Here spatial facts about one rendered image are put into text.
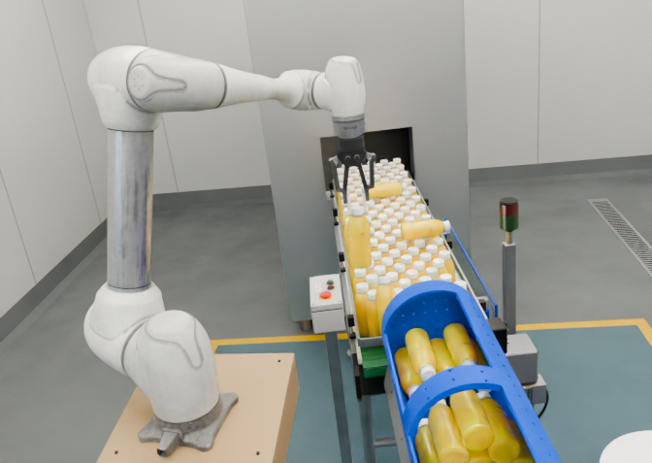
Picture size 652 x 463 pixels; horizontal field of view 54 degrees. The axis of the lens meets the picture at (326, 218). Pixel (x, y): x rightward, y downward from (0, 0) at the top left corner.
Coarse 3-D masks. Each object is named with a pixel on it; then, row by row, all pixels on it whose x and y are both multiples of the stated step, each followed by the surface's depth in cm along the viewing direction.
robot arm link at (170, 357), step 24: (168, 312) 140; (144, 336) 136; (168, 336) 134; (192, 336) 136; (144, 360) 135; (168, 360) 133; (192, 360) 136; (144, 384) 139; (168, 384) 135; (192, 384) 136; (216, 384) 144; (168, 408) 138; (192, 408) 138
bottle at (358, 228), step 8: (352, 216) 184; (360, 216) 184; (352, 224) 183; (360, 224) 183; (368, 224) 185; (352, 232) 184; (360, 232) 183; (368, 232) 184; (352, 240) 184; (360, 240) 184; (368, 240) 185; (352, 248) 185; (360, 248) 184; (368, 248) 185; (352, 256) 186; (360, 256) 185; (368, 256) 186; (352, 264) 187; (360, 264) 186; (368, 264) 186
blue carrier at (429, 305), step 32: (416, 288) 171; (448, 288) 169; (384, 320) 174; (416, 320) 177; (448, 320) 178; (480, 320) 159; (448, 384) 132; (480, 384) 131; (512, 384) 134; (416, 416) 133; (512, 416) 149; (544, 448) 116
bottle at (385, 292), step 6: (390, 282) 199; (378, 288) 198; (384, 288) 197; (390, 288) 197; (378, 294) 197; (384, 294) 196; (390, 294) 196; (378, 300) 197; (384, 300) 196; (390, 300) 196; (378, 306) 197; (384, 306) 196; (378, 312) 197; (378, 318) 198; (378, 324) 198; (378, 330) 198
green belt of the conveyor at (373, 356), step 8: (360, 336) 213; (368, 352) 203; (376, 352) 203; (384, 352) 202; (368, 360) 199; (376, 360) 199; (384, 360) 198; (368, 368) 198; (376, 368) 198; (384, 368) 197; (368, 376) 198; (376, 376) 199; (384, 376) 199
